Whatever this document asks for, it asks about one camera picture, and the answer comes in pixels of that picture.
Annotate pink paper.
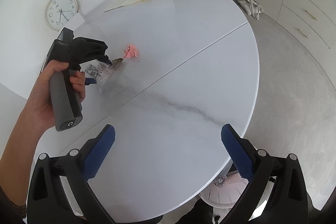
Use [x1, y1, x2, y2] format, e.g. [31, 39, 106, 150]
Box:
[123, 44, 139, 59]

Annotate person's left hand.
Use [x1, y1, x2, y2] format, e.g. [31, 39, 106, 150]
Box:
[24, 60, 69, 132]

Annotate person's left forearm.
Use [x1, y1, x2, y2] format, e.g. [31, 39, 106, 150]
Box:
[0, 105, 48, 212]

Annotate grey printed paper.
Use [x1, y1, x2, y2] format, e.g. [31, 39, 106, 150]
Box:
[213, 174, 228, 188]

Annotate white round wall clock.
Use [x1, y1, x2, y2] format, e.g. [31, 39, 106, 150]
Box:
[45, 0, 79, 31]

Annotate pink plastic trash bin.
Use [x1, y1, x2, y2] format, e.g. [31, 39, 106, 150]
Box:
[199, 170, 249, 209]

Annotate white tote bag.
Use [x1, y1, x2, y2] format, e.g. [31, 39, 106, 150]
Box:
[238, 0, 264, 20]

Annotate person's black trouser legs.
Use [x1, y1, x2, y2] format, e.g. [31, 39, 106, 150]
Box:
[158, 200, 230, 223]

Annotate clear printed plastic wrapper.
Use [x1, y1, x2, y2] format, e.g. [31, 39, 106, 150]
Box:
[84, 58, 123, 84]

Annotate beige drawer cabinet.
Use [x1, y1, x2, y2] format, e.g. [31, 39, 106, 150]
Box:
[277, 0, 336, 67]

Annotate white card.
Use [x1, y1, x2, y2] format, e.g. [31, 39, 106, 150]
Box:
[65, 13, 85, 31]

